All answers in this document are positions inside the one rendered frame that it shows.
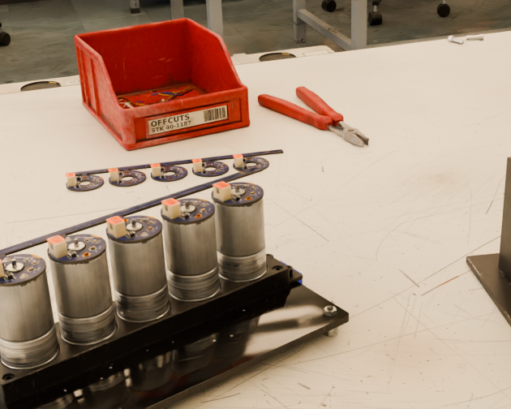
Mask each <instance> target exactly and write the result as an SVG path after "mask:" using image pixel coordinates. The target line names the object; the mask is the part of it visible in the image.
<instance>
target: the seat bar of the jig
mask: <svg viewBox="0 0 511 409"><path fill-rule="evenodd" d="M266 267H267V272H266V273H265V275H263V276H262V277H260V278H257V279H255V280H252V281H248V282H232V281H227V280H225V279H223V278H220V277H219V283H220V290H219V291H218V293H217V294H216V295H214V296H213V297H211V298H209V299H205V300H201V301H195V302H186V301H181V300H177V299H174V298H172V297H171V296H170V295H169V300H170V310H169V311H168V312H167V314H165V315H164V316H163V317H161V318H159V319H157V320H155V321H150V322H144V323H132V322H128V321H123V320H122V319H120V318H119V317H118V316H117V310H116V304H115V301H113V302H114V315H115V321H116V328H117V329H116V331H115V333H114V334H113V335H112V336H111V337H110V338H108V339H106V340H105V341H103V342H99V343H96V344H92V345H87V346H77V345H72V344H69V343H67V342H64V341H63V340H62V337H61V332H60V327H59V321H58V322H56V323H55V327H56V333H57V338H58V347H59V353H58V355H57V356H56V357H55V358H54V359H53V360H52V361H50V362H49V363H47V364H45V365H43V366H40V367H38V368H32V369H26V370H17V369H11V368H8V367H6V366H4V365H3V364H2V361H1V356H0V399H1V400H2V401H3V403H4V404H6V405H7V404H9V403H12V402H14V401H17V400H19V399H21V398H24V397H27V396H29V395H30V394H34V393H36V392H38V391H40V390H43V389H45V388H48V387H50V386H52V385H55V384H58V383H59V382H61V381H65V380H67V379H69V378H71V377H74V376H77V375H79V374H81V373H83V372H86V371H88V370H90V369H93V368H95V367H98V366H100V365H102V364H105V363H108V362H110V361H111V360H114V359H117V358H119V357H121V356H124V355H126V354H129V353H131V352H133V351H136V350H139V349H140V348H143V347H146V346H148V345H150V344H152V343H155V342H158V341H160V340H162V339H164V338H167V337H169V336H171V335H174V334H176V333H179V332H181V331H184V330H185V329H189V328H191V327H192V326H195V325H198V324H200V323H202V322H205V321H208V320H210V319H212V318H214V317H216V316H220V315H221V314H224V313H226V312H229V311H231V310H233V309H236V308H239V307H241V306H243V305H245V304H249V303H250V302H252V301H255V300H257V299H260V298H262V297H265V296H266V295H270V294H272V293H274V292H276V291H279V290H281V289H283V288H286V287H288V286H289V285H290V270H289V268H288V267H287V266H285V265H283V264H282V263H280V262H279V261H277V260H275V259H273V258H272V257H271V256H268V255H267V254H266Z"/></svg>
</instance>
